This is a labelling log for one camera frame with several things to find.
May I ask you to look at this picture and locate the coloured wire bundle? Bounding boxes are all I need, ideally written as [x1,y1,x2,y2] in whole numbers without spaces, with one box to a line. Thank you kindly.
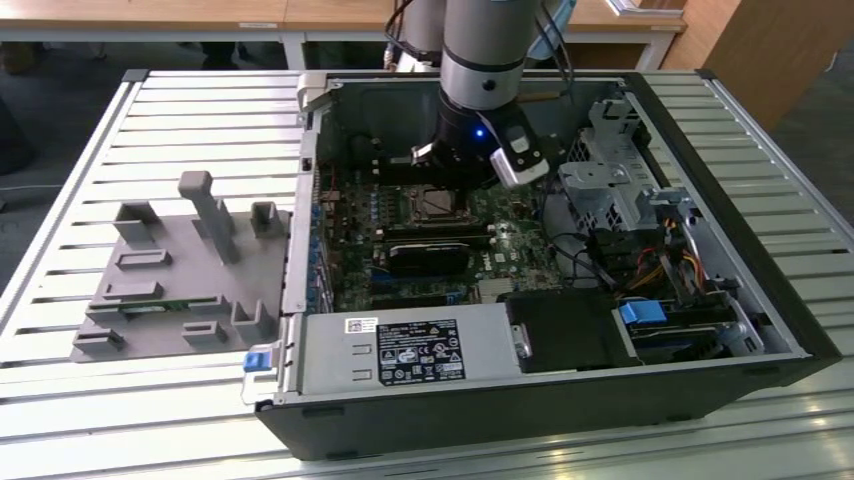
[625,247,709,294]

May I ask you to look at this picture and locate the black cable bundle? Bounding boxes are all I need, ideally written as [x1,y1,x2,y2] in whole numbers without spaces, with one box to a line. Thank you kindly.
[549,232,625,294]

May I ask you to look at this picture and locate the black PC case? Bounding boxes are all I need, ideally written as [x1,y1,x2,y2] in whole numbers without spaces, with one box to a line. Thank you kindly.
[252,69,843,462]

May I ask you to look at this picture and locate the silver CPU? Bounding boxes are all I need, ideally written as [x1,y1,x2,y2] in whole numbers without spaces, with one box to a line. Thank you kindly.
[421,189,464,215]

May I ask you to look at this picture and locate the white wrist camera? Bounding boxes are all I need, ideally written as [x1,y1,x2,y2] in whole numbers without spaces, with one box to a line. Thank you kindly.
[488,112,552,190]

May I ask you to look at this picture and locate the wooden desk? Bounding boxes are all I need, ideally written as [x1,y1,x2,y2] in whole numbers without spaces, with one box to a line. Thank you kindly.
[0,0,688,71]

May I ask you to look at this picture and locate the green motherboard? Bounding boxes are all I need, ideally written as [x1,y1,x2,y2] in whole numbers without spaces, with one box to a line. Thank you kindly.
[312,159,574,311]

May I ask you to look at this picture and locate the silver heat sink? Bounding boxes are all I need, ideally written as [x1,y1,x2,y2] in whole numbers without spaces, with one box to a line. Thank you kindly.
[477,278,516,302]

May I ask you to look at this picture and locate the wooden cabinet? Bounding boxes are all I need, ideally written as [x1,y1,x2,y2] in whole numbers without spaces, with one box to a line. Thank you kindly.
[659,0,854,132]

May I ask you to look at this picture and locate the grey parts rack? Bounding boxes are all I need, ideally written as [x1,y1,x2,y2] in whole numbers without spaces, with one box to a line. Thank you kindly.
[69,170,296,364]

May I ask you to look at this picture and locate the metal disk bay cage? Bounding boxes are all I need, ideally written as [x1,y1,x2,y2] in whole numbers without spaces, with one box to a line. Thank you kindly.
[554,99,669,232]

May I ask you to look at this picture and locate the black RAM sticks in slots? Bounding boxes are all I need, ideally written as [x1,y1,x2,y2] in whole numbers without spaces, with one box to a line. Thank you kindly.
[382,225,486,245]

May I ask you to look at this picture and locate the grey power supply unit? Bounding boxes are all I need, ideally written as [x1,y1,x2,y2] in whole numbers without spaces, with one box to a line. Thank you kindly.
[296,304,522,397]

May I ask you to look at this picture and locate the green RAM stick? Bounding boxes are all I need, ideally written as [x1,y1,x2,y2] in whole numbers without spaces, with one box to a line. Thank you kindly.
[118,298,221,314]

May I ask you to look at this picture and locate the empty black RAM slots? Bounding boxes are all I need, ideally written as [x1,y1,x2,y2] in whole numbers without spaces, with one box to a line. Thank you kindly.
[376,157,416,184]

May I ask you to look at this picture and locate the pale blue teach pendant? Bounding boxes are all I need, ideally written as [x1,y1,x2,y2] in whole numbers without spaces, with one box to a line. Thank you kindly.
[529,0,578,62]

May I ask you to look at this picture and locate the blue disk carrier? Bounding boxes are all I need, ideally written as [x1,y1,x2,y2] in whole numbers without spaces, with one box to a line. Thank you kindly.
[617,298,668,329]

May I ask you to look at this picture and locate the black CPU socket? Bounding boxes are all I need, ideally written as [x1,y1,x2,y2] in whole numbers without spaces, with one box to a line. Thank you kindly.
[405,182,478,224]

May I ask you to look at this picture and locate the black graphics card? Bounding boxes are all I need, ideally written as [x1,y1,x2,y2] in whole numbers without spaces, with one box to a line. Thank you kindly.
[384,242,472,277]

